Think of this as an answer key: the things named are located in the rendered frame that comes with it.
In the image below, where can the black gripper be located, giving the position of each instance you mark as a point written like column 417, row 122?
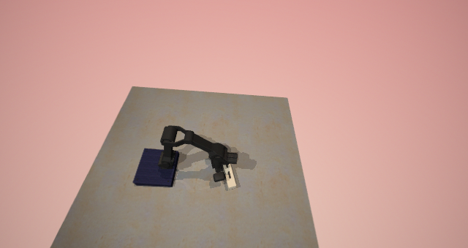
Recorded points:
column 219, row 176

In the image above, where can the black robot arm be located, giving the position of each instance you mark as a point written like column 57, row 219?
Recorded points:
column 216, row 151

